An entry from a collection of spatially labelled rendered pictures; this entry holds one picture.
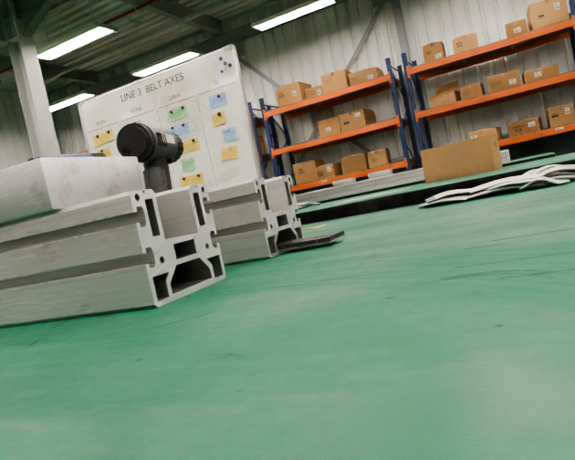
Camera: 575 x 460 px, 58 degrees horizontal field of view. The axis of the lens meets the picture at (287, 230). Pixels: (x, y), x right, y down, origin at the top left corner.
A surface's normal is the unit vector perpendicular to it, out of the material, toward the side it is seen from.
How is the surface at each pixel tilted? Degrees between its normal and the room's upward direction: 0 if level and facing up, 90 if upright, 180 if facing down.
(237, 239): 90
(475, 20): 90
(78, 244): 90
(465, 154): 87
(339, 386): 0
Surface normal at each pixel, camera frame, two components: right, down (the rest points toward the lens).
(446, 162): -0.52, 0.14
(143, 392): -0.21, -0.98
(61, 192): 0.89, -0.17
